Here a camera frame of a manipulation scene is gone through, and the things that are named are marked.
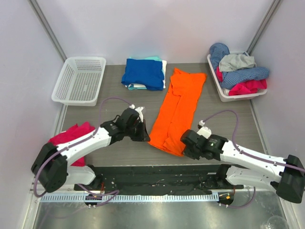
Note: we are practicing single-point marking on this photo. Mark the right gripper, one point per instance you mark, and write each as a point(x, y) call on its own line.
point(189, 149)

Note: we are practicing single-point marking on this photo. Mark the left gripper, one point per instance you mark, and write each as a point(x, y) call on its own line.
point(142, 132)

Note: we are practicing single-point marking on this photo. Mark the orange t-shirt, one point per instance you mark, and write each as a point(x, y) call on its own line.
point(177, 111)

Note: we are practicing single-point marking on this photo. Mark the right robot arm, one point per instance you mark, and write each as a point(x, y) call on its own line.
point(284, 176)

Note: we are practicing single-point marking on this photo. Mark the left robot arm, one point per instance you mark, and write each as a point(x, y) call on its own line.
point(52, 167)

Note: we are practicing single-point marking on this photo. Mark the folded teal t-shirt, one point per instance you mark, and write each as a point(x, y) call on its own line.
point(152, 58)

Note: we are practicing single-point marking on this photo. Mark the white plastic bin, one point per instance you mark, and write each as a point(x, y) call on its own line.
point(222, 94)

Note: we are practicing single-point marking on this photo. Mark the folded blue t-shirt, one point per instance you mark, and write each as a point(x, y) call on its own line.
point(146, 72)

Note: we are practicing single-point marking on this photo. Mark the pink cloth on table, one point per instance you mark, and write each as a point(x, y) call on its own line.
point(72, 133)

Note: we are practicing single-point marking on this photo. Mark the folded white t-shirt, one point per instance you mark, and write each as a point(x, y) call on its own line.
point(164, 73)

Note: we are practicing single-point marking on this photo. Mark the pink t-shirt in bin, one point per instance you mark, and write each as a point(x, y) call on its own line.
point(249, 87)

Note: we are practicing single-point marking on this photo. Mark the blue checkered shirt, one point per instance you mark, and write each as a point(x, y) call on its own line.
point(230, 79)

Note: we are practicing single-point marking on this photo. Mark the white perforated plastic basket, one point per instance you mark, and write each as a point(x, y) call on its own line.
point(79, 81)

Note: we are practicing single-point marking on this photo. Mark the grey t-shirt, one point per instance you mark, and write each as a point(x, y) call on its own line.
point(234, 62)

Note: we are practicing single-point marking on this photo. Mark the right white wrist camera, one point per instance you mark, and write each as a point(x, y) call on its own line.
point(203, 130)

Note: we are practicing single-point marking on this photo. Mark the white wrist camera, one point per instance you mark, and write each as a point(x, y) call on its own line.
point(139, 110)
point(203, 130)

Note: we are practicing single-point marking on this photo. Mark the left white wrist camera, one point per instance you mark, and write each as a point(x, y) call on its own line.
point(139, 110)

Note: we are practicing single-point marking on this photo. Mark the aluminium rail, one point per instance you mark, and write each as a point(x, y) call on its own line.
point(79, 185)

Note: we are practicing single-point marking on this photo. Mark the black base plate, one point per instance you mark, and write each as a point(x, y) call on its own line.
point(160, 180)

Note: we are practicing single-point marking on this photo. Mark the white slotted cable duct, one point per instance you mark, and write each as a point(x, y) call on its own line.
point(86, 197)

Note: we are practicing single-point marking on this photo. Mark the right corner metal post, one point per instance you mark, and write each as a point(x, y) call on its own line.
point(273, 8)

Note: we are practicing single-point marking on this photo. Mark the corner metal post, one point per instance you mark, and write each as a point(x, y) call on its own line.
point(46, 26)
point(273, 8)

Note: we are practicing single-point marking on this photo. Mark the left corner metal post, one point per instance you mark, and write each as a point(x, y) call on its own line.
point(46, 26)

